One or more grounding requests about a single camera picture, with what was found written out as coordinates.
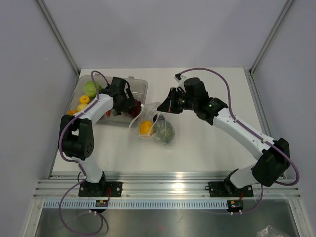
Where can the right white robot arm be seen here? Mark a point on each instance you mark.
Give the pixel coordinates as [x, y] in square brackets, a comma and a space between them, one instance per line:
[270, 153]

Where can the purple grape bunch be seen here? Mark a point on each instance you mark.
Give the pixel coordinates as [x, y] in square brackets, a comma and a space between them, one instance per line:
[135, 111]

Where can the white slotted cable duct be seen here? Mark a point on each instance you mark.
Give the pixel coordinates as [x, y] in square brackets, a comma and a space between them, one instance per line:
[137, 204]

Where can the aluminium rail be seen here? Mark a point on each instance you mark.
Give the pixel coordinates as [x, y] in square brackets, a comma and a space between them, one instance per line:
[148, 185]

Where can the clear plastic food tray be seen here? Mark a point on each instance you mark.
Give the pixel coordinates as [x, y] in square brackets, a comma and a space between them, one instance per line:
[138, 88]

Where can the green netted melon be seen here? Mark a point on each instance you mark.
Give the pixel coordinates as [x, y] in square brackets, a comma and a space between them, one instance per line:
[164, 131]

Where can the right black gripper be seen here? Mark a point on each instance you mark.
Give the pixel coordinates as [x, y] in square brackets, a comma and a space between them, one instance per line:
[169, 104]

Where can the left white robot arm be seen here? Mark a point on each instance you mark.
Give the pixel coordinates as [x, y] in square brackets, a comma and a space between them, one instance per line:
[76, 138]

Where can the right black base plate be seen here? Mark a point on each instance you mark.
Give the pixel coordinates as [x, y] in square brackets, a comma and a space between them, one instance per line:
[221, 189]

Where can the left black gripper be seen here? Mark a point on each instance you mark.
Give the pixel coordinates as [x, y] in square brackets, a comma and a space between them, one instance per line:
[129, 102]

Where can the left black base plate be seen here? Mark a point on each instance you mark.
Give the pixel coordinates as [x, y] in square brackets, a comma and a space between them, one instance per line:
[113, 189]

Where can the crumpled plastic wrap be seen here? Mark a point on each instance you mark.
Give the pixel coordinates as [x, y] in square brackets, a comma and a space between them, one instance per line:
[271, 231]

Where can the green cabbage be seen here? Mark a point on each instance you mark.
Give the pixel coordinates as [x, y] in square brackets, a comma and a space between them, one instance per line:
[90, 89]

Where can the small orange fruit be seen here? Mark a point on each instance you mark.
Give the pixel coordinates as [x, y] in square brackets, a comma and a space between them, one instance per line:
[71, 112]

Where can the clear zip top bag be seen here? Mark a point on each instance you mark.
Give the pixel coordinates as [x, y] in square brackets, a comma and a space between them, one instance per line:
[149, 112]

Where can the yellow lemon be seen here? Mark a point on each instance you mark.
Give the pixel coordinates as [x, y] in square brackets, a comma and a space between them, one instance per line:
[84, 99]
[146, 128]

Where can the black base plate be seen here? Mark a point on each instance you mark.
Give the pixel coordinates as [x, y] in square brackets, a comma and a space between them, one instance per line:
[221, 189]
[113, 189]

